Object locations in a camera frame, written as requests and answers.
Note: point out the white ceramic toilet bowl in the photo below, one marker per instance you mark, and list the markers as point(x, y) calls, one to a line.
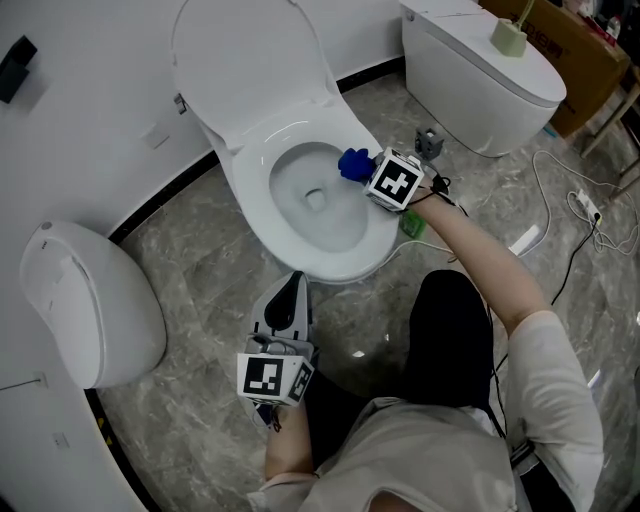
point(320, 220)

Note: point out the wooden stool frame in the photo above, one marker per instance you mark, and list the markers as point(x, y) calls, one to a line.
point(610, 120)

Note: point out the white toilet with lid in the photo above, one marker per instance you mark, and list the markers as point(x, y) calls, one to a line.
point(254, 200)

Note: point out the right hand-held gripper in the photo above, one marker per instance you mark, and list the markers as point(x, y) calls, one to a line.
point(395, 180)

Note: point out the white blank wall plate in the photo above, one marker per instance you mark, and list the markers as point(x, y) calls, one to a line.
point(155, 137)

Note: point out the white power strip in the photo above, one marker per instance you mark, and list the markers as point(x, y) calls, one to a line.
point(589, 205)

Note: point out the brown cardboard box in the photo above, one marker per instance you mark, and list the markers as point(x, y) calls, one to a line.
point(575, 60)

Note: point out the white closed-lid toilet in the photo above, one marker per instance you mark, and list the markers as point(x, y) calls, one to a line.
point(465, 85)

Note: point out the egg-shaped white toilet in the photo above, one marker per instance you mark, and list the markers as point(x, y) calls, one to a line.
point(100, 310)

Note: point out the white wall socket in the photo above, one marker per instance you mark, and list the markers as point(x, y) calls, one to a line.
point(41, 381)
point(61, 441)

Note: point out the blue microfibre cloth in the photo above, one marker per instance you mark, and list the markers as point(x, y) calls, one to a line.
point(355, 165)

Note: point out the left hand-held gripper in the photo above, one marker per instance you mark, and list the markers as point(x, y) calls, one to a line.
point(262, 377)

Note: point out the black wall holder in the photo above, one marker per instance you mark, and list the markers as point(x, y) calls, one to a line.
point(15, 70)

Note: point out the chrome water valve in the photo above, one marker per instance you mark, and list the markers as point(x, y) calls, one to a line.
point(180, 104)

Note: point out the small silver gripper camera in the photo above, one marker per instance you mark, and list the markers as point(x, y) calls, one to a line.
point(272, 346)

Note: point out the person's left forearm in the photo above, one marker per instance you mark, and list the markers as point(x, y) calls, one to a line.
point(290, 450)

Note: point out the white toilet lid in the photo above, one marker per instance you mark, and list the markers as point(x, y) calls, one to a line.
point(250, 60)

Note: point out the green plastic bottle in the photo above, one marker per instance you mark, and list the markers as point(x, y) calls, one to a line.
point(414, 224)

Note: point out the person's dark trousers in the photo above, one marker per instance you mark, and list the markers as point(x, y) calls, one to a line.
point(450, 340)

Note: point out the person's right forearm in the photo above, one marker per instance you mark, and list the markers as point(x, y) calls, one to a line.
point(480, 260)

